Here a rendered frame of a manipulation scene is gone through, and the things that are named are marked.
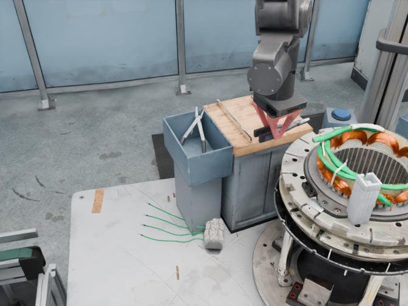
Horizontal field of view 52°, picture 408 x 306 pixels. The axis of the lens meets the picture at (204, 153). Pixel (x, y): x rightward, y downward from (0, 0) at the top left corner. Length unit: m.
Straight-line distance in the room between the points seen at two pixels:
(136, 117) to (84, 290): 2.04
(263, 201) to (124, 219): 0.38
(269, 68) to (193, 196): 0.44
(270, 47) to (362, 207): 0.29
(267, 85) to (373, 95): 0.63
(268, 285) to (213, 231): 0.19
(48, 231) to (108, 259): 1.22
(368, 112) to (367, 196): 0.62
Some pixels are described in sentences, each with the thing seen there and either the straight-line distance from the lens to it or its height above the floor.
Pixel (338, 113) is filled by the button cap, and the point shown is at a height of 1.04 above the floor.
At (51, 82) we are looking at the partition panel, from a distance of 3.15.
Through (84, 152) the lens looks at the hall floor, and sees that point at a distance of 2.70.
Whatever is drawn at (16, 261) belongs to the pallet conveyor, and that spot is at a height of 0.75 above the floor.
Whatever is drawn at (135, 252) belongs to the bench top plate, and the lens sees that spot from 1.08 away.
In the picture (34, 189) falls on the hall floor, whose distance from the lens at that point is 2.53.
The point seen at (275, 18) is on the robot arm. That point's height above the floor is 1.38.
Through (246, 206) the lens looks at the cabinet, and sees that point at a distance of 1.06.
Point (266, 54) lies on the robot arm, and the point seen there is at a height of 1.34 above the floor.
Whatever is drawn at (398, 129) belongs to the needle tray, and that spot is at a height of 1.03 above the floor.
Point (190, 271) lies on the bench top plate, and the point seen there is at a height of 0.78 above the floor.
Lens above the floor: 1.62
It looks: 39 degrees down
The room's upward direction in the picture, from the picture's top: straight up
